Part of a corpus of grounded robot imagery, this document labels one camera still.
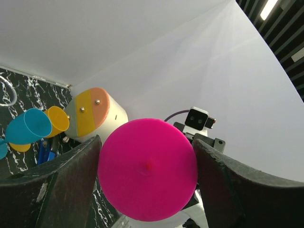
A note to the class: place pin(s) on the white cylindrical container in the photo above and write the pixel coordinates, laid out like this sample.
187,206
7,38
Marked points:
94,112

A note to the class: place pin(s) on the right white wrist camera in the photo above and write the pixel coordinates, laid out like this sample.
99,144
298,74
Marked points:
199,119

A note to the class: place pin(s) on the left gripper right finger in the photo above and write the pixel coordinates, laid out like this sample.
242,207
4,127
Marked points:
235,195

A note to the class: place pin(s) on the blue wine glass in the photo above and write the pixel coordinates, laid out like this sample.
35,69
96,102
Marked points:
26,128

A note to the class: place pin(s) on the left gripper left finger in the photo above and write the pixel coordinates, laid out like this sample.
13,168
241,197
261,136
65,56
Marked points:
55,194

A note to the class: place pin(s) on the pink wine glass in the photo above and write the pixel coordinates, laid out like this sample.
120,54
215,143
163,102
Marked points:
147,169

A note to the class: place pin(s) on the yellow wine glass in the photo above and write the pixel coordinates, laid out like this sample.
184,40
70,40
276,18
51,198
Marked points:
60,123

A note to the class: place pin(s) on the chrome wine glass rack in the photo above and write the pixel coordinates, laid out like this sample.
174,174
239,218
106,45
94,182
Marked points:
12,93

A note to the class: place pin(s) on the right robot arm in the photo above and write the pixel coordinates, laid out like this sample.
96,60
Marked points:
193,214

